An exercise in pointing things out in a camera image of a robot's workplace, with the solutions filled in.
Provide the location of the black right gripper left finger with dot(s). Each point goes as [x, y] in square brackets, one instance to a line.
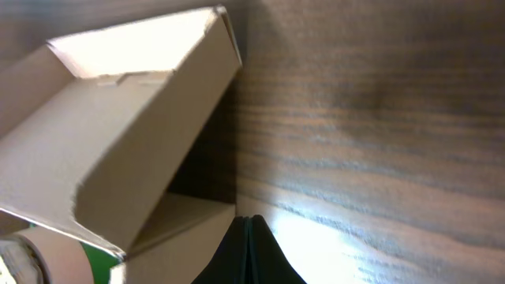
[229, 265]

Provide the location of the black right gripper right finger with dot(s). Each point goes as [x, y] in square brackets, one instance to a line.
[267, 263]

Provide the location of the green tape roll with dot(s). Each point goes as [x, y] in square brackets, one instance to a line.
[100, 263]

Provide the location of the brown cardboard box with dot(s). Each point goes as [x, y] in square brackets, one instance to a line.
[94, 127]

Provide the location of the white masking tape roll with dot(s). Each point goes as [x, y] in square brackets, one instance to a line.
[40, 256]

